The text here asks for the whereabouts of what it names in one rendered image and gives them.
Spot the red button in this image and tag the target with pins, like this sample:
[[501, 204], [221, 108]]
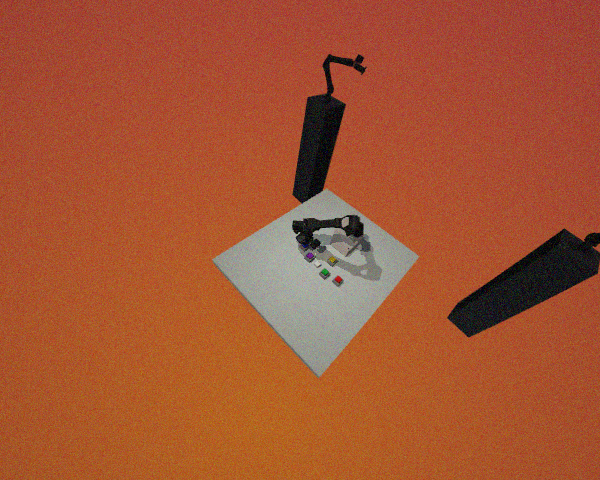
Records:
[[337, 280]]

